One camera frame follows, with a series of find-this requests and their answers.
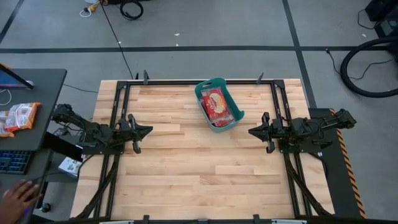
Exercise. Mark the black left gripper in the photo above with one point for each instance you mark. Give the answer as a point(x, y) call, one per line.
point(124, 130)

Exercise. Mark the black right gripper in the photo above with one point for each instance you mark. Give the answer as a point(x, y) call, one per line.
point(278, 129)

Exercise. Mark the teal plastic basket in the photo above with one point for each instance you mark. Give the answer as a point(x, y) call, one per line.
point(234, 109)

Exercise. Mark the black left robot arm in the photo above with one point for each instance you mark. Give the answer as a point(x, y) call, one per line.
point(93, 129)

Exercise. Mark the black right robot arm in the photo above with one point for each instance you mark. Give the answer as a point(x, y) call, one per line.
point(311, 127)

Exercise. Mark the small white printed box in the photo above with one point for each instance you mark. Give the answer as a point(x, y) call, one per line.
point(70, 166)

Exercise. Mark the black desk foot bar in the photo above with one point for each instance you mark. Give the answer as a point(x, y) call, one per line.
point(62, 146)

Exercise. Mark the black power adapter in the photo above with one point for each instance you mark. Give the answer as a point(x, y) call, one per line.
point(60, 132)

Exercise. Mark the black table clamp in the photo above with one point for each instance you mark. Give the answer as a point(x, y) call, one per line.
point(256, 218)
point(145, 219)

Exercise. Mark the grey metal bar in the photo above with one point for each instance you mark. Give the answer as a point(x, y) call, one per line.
point(116, 222)
point(289, 222)

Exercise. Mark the black desk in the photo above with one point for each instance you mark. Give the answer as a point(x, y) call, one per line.
point(46, 93)

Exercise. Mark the large orange snack bag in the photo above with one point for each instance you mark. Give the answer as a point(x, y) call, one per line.
point(21, 116)

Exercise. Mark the black round caster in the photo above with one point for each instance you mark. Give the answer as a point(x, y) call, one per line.
point(45, 207)

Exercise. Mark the black backlit keyboard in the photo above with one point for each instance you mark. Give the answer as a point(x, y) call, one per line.
point(14, 161)

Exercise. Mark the small orange snack bag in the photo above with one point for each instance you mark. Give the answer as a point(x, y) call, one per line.
point(4, 130)

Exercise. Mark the tilted computer monitor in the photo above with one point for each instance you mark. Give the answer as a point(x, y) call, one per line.
point(9, 79)

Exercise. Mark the person's hand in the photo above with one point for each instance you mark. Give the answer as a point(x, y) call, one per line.
point(15, 202)

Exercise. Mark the black equipment case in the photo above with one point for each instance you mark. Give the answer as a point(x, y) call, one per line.
point(385, 18)

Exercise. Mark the black metal table frame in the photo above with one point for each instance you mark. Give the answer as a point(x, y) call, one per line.
point(248, 82)

